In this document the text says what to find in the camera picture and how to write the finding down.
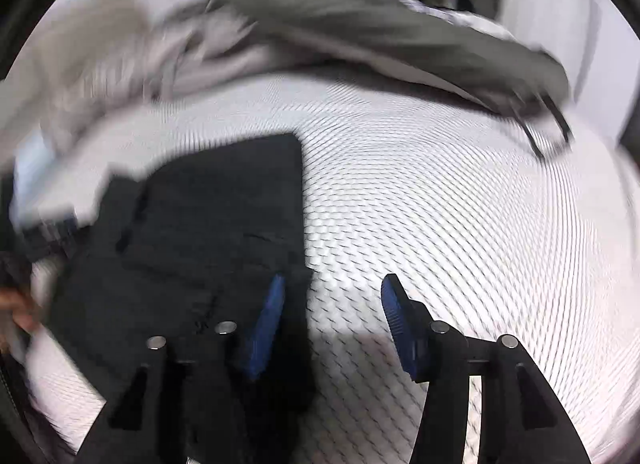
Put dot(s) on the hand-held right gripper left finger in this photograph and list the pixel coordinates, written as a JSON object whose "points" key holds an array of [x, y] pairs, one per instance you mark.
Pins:
{"points": [[265, 324]]}

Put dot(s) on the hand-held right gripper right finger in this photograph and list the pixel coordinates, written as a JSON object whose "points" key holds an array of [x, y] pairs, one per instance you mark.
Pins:
{"points": [[400, 324]]}

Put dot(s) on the black pants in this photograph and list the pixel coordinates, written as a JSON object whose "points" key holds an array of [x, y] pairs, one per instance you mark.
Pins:
{"points": [[210, 224]]}

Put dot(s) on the person's left hand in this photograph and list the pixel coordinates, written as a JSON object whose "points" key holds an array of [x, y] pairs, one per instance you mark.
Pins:
{"points": [[17, 311]]}

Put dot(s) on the light blue pillow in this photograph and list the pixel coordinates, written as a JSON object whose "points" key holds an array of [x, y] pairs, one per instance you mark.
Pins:
{"points": [[35, 164]]}

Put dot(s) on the beige padded headboard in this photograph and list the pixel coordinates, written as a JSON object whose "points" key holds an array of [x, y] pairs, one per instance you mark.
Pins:
{"points": [[90, 24]]}

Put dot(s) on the dark grey duvet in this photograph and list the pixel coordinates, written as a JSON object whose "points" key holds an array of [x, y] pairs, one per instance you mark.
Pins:
{"points": [[350, 19]]}

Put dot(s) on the white patterned bedding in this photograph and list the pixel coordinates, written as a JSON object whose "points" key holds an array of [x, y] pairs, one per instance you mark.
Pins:
{"points": [[450, 19]]}

